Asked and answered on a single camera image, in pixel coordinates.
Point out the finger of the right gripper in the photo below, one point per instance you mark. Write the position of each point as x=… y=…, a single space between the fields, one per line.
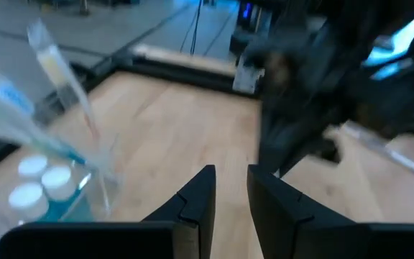
x=329 y=151
x=282 y=136

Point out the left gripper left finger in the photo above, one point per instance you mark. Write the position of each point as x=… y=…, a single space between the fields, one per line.
x=192 y=205

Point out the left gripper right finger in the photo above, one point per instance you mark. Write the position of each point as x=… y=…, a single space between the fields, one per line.
x=275 y=208

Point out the purple toothbrush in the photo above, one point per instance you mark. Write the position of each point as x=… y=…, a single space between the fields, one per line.
x=383 y=148

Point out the blue mouthwash bottle white cap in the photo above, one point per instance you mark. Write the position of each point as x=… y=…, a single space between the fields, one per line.
x=32 y=166
x=58 y=180
x=27 y=198

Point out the clear plastic bag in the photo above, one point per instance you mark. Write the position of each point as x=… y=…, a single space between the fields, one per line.
x=13 y=99

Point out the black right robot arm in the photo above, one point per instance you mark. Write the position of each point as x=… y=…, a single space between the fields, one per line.
x=336 y=43

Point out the clear acrylic organizer box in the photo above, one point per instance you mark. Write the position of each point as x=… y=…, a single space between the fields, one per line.
x=99 y=187

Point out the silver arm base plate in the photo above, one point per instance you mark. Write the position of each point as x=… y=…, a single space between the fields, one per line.
x=246 y=77

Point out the black aluminium table frame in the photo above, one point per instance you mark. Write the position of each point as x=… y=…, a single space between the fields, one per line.
x=178 y=73

